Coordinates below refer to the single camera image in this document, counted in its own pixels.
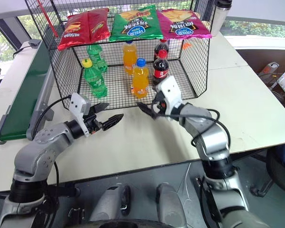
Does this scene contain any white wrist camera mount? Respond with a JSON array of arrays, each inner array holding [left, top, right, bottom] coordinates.
[[155, 76, 184, 117], [69, 93, 92, 138]]

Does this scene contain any red stick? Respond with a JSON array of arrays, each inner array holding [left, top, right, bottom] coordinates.
[[36, 0, 59, 38]]

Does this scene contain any cola bottle red cap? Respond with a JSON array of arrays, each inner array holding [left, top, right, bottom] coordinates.
[[152, 49, 170, 86], [153, 38, 170, 61]]

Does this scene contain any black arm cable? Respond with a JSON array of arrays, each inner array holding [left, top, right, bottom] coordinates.
[[34, 95, 72, 135], [165, 108, 232, 152]]

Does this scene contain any green soda bottle yellow cap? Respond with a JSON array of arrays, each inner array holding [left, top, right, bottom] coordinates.
[[82, 58, 108, 99]]

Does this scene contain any grey handheld device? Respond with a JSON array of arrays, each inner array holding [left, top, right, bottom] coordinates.
[[258, 61, 279, 79]]

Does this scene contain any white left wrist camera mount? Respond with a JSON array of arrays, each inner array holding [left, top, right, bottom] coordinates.
[[69, 93, 92, 138]]

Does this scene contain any magenta chips bag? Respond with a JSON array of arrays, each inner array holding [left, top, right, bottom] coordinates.
[[156, 9, 213, 39]]

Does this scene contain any red chips bag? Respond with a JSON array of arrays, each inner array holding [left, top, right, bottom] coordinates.
[[57, 7, 111, 51]]

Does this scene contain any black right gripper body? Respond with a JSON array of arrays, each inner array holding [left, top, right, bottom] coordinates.
[[151, 91, 168, 115]]

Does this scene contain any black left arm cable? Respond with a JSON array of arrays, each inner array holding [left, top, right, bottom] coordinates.
[[34, 95, 72, 135]]

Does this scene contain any green chips bag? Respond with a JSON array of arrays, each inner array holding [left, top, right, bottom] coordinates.
[[109, 4, 165, 42]]

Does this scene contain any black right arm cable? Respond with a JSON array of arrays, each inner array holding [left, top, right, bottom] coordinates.
[[165, 108, 232, 152]]

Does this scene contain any orange soda bottle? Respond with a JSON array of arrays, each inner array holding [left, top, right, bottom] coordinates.
[[131, 58, 150, 99], [122, 40, 138, 75]]

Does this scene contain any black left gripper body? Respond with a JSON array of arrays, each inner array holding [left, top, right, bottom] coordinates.
[[83, 113, 103, 135]]

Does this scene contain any white steel tumbler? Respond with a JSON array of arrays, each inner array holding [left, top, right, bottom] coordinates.
[[211, 0, 233, 37]]

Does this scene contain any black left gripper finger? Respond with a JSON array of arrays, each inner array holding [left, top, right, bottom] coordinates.
[[101, 114, 125, 132], [90, 102, 110, 114]]

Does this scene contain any grey left robot thigh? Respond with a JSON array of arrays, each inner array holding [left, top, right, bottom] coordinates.
[[88, 184, 131, 224]]

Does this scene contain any green conveyor belt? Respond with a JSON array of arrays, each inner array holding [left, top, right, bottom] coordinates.
[[0, 39, 55, 146]]

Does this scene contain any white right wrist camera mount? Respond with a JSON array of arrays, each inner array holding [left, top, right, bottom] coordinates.
[[155, 76, 184, 117]]

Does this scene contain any black wire mesh rack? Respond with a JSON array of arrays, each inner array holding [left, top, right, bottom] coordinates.
[[24, 0, 211, 110]]

